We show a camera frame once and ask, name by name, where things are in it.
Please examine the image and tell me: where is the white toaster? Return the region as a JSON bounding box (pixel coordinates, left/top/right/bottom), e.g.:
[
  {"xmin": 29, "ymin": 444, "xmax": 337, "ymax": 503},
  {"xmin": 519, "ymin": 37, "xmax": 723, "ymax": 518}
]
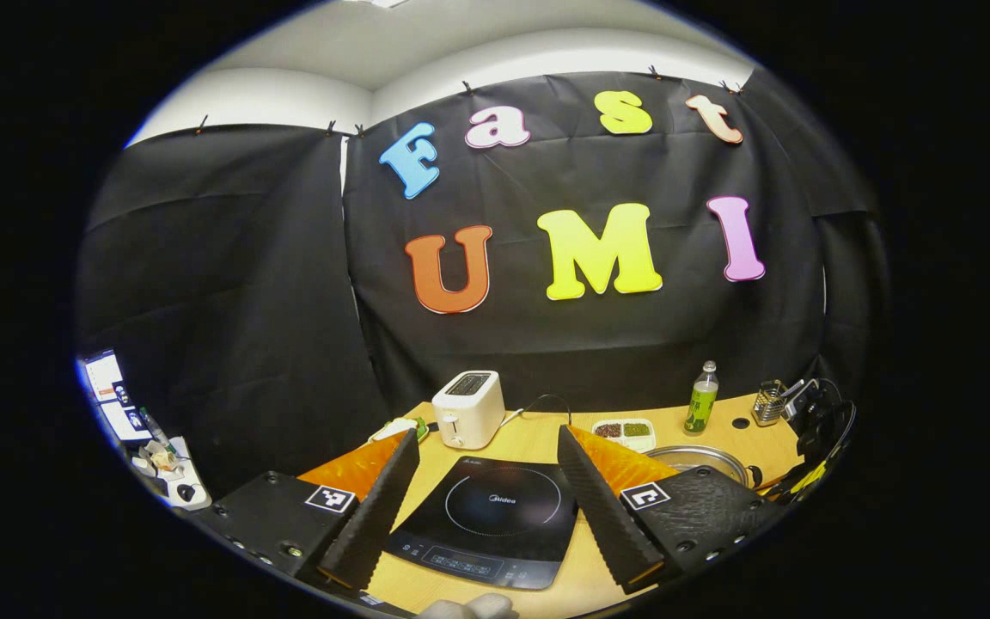
[{"xmin": 431, "ymin": 371, "xmax": 506, "ymax": 450}]

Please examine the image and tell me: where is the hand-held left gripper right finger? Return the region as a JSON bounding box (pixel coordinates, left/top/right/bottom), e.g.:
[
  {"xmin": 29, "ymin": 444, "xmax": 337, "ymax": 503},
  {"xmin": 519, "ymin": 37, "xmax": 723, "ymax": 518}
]
[{"xmin": 557, "ymin": 424, "xmax": 788, "ymax": 594}]

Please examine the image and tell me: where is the wire utensil holder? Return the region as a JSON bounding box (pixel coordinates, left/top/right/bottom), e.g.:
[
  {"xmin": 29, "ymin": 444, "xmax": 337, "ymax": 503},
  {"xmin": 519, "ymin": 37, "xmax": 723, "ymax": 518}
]
[{"xmin": 751, "ymin": 380, "xmax": 792, "ymax": 427}]

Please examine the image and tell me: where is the black induction cooktop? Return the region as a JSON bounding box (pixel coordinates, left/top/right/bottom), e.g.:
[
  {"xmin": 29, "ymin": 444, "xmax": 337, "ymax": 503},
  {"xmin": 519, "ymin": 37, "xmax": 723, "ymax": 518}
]
[{"xmin": 383, "ymin": 456, "xmax": 580, "ymax": 591}]

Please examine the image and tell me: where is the black power cable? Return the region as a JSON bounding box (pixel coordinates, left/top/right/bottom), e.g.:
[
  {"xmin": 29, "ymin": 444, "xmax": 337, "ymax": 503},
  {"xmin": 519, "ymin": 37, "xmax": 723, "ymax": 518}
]
[{"xmin": 522, "ymin": 393, "xmax": 574, "ymax": 424}]

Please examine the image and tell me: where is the white printed card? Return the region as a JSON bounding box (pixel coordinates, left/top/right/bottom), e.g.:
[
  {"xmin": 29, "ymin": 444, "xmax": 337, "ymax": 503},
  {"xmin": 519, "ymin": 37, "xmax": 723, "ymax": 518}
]
[
  {"xmin": 82, "ymin": 351, "xmax": 128, "ymax": 403},
  {"xmin": 100, "ymin": 400, "xmax": 154, "ymax": 444}
]

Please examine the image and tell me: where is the green label drink bottle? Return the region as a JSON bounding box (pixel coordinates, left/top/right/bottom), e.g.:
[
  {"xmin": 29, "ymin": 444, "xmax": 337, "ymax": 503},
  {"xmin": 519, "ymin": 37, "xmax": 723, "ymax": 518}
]
[{"xmin": 684, "ymin": 360, "xmax": 719, "ymax": 434}]

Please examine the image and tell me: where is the white sectioned tray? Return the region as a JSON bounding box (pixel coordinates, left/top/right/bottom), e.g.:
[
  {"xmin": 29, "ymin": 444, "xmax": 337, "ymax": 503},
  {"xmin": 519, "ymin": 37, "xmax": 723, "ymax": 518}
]
[{"xmin": 591, "ymin": 418, "xmax": 657, "ymax": 454}]

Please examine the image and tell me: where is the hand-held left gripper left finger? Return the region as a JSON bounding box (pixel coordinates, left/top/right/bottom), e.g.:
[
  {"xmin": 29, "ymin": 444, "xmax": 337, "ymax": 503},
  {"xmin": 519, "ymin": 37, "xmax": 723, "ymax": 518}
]
[{"xmin": 194, "ymin": 428, "xmax": 421, "ymax": 592}]

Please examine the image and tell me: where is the stainless steel pot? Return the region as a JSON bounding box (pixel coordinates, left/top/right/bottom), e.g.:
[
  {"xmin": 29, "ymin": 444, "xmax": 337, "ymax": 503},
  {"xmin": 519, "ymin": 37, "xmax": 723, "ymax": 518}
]
[{"xmin": 645, "ymin": 444, "xmax": 764, "ymax": 489}]

